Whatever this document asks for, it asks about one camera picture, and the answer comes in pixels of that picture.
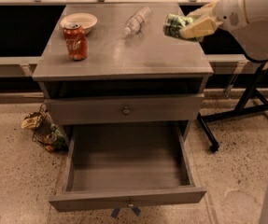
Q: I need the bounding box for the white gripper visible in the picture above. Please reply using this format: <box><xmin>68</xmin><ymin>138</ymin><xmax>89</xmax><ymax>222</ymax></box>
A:
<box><xmin>179</xmin><ymin>0</ymin><xmax>248</xmax><ymax>39</ymax></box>

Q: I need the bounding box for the green can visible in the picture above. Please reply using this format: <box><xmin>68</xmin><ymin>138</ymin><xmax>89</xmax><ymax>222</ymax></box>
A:
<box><xmin>162</xmin><ymin>14</ymin><xmax>203</xmax><ymax>42</ymax></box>

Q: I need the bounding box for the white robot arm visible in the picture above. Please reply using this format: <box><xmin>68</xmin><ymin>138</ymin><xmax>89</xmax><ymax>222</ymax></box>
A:
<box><xmin>188</xmin><ymin>0</ymin><xmax>268</xmax><ymax>224</ymax></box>

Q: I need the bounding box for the white paper bowl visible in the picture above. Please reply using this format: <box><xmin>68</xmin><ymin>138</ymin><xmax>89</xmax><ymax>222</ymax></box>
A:
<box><xmin>60</xmin><ymin>13</ymin><xmax>98</xmax><ymax>35</ymax></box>

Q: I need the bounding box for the red cola can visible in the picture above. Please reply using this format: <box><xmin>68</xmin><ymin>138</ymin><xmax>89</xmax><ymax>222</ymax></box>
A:
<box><xmin>63</xmin><ymin>22</ymin><xmax>88</xmax><ymax>61</ymax></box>

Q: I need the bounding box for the clear plastic water bottle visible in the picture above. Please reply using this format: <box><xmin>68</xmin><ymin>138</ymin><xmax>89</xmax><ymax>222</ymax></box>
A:
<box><xmin>123</xmin><ymin>7</ymin><xmax>152</xmax><ymax>35</ymax></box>

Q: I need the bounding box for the grey wooden cabinet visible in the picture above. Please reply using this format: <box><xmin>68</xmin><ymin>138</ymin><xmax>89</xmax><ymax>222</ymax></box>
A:
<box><xmin>34</xmin><ymin>4</ymin><xmax>213</xmax><ymax>139</ymax></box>

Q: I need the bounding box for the black side table with stand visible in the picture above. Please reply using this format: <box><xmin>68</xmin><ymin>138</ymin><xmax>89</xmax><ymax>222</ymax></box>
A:
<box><xmin>196</xmin><ymin>59</ymin><xmax>268</xmax><ymax>153</ymax></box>

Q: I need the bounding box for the closed grey upper drawer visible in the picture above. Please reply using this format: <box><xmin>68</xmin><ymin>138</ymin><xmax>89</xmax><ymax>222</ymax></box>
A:
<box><xmin>45</xmin><ymin>94</ymin><xmax>204</xmax><ymax>125</ymax></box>

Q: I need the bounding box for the open grey lower drawer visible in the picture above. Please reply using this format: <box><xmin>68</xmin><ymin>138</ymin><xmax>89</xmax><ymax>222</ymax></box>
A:
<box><xmin>49</xmin><ymin>122</ymin><xmax>206</xmax><ymax>212</ymax></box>

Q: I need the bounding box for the snack packet on floor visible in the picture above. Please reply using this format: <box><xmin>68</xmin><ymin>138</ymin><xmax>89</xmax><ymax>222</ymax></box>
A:
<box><xmin>21</xmin><ymin>112</ymin><xmax>42</xmax><ymax>130</ymax></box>

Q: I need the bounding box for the wire basket with snacks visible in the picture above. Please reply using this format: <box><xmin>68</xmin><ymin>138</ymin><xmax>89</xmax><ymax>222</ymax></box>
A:
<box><xmin>32</xmin><ymin>105</ymin><xmax>68</xmax><ymax>152</ymax></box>

